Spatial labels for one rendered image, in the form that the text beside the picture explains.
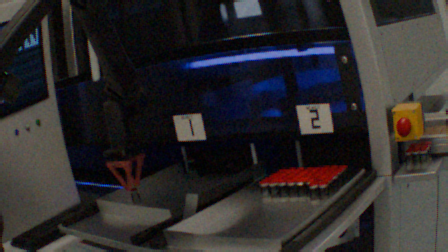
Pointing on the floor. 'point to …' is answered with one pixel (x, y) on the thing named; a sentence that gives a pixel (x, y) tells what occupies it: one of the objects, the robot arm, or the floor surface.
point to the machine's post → (376, 119)
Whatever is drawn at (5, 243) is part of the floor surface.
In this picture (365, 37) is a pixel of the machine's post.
